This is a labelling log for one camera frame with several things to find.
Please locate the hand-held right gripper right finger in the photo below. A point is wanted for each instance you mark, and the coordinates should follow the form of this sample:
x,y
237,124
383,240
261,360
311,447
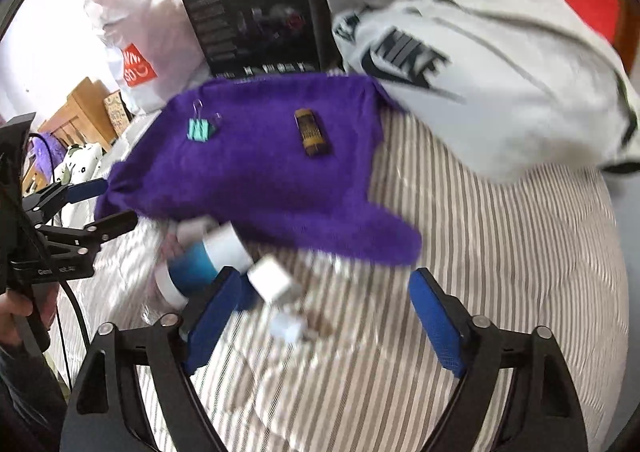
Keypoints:
x,y
435,327

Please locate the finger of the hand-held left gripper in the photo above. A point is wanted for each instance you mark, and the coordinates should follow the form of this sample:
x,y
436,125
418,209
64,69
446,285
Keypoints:
x,y
87,189
112,223

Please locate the wooden bed frame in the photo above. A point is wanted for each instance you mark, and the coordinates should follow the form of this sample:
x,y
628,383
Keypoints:
x,y
627,17

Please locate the white plastic shopping bag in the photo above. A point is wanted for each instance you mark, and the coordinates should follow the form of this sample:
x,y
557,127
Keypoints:
x,y
145,22

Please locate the wooden furniture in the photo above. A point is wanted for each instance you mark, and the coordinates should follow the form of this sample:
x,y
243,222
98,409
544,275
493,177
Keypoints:
x,y
80,107

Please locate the small white plastic piece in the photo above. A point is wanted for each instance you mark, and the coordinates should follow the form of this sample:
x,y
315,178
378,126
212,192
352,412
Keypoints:
x,y
286,327

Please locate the person's left forearm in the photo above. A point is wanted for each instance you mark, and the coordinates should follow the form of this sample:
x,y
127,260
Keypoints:
x,y
25,407

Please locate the white floral cloth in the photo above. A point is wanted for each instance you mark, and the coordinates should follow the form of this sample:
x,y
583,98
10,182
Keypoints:
x,y
82,160

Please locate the gold and black tube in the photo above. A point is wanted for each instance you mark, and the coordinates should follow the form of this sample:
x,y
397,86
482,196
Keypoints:
x,y
311,132

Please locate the green binder clip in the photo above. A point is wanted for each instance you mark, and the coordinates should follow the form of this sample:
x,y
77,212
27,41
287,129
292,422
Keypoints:
x,y
200,131

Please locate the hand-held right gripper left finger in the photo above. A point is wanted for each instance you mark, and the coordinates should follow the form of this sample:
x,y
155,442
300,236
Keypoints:
x,y
215,317

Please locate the purple towel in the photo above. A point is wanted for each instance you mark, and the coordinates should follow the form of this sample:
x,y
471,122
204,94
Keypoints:
x,y
275,182

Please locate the person's left hand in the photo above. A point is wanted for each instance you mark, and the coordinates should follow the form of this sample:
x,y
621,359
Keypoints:
x,y
7,317

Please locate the black headset box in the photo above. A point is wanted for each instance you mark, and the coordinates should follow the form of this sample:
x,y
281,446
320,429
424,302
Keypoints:
x,y
250,7

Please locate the white cube adapter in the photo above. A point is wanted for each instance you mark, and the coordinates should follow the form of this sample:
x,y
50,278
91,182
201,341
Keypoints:
x,y
270,279

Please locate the brown book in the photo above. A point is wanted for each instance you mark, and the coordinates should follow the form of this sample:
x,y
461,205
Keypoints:
x,y
117,112

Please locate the grey sling bag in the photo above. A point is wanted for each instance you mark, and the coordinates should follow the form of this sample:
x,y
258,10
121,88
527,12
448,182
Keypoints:
x,y
500,57

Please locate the striped bed sheet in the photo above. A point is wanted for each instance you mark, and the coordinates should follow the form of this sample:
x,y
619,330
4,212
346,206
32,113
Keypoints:
x,y
475,257

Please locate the blue and white cylinder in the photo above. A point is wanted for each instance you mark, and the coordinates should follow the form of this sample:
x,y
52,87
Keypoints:
x,y
192,267

